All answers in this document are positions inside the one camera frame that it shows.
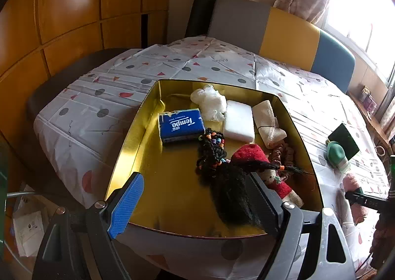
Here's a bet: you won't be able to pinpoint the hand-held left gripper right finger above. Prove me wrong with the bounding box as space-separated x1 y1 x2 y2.
247 172 355 280

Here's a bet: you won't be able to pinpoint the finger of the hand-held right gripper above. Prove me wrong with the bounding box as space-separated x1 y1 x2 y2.
345 190 395 210

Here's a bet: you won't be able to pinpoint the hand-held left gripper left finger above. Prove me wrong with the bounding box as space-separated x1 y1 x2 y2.
32 172 145 280

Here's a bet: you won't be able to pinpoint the pink plush toy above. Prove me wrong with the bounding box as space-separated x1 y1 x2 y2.
338 172 369 225

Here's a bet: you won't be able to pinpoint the black hair wig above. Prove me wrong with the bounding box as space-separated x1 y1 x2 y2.
200 159 314 231

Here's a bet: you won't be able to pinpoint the red cloth doll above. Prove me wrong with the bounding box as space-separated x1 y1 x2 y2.
231 143 304 208

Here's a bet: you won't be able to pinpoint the gold box with red outside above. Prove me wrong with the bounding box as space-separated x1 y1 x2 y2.
105 80 324 239

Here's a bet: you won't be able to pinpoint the brown hair scrunchie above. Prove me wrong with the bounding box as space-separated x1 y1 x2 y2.
270 142 295 175

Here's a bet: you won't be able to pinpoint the yellow and green sponge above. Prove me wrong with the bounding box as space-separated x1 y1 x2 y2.
327 123 361 158

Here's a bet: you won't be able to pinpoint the black braid with coloured beads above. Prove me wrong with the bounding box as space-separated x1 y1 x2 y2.
196 128 230 180

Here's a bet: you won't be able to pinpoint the beige cloth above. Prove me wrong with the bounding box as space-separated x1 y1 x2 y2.
251 99 287 149

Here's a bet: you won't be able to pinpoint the white foam sponge block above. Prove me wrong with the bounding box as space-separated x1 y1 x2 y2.
223 100 256 144

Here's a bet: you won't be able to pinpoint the blue tissue packet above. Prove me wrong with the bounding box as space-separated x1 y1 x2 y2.
158 108 207 145

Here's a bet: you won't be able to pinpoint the white plastic bag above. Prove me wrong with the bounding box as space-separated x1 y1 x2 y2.
190 84 228 122

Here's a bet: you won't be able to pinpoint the wooden side table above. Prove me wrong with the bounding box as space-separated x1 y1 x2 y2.
347 90 391 151

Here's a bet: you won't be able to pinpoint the papers on floor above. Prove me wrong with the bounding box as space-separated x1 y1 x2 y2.
12 184 53 257

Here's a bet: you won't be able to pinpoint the printed white bedsheet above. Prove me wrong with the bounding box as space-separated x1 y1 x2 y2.
33 36 391 280

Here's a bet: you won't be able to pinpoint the grey yellow blue headboard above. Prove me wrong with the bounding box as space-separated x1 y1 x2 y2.
207 0 356 92

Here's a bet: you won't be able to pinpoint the window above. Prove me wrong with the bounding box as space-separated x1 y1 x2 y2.
321 0 395 83

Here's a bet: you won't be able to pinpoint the black rolled mat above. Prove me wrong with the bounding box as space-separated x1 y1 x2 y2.
185 0 221 38

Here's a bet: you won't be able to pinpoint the wooden wardrobe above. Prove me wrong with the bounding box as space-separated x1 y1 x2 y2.
0 0 173 132

